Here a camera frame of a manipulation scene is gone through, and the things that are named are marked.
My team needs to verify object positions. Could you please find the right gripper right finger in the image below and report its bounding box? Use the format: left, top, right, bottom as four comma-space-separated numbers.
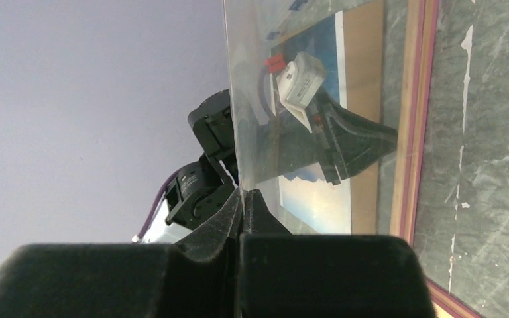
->
239, 190, 435, 317

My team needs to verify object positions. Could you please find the blue sky ocean photo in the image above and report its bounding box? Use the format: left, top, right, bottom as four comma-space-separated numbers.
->
272, 11, 351, 234

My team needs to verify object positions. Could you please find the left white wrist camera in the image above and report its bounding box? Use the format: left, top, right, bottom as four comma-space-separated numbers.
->
267, 51, 328, 134

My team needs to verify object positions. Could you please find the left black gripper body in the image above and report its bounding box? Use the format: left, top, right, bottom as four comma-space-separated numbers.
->
254, 115, 351, 185

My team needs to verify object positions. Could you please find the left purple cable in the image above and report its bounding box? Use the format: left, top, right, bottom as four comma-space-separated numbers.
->
131, 66, 282, 243

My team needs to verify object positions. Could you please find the clear acrylic glass sheet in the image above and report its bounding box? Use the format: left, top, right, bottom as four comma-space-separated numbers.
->
223, 1, 438, 240

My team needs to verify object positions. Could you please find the pink wooden picture frame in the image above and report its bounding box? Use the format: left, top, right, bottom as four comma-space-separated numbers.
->
389, 1, 479, 317

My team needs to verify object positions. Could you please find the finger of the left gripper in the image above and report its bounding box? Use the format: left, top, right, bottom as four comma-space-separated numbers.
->
320, 89, 398, 176

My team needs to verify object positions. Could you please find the clear plastic organizer box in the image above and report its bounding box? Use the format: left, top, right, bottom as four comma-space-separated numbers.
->
262, 1, 312, 41

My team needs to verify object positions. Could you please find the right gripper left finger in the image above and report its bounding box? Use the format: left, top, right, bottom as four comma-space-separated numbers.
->
0, 191, 243, 317

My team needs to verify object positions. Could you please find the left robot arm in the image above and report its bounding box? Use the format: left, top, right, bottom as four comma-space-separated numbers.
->
132, 88, 398, 243

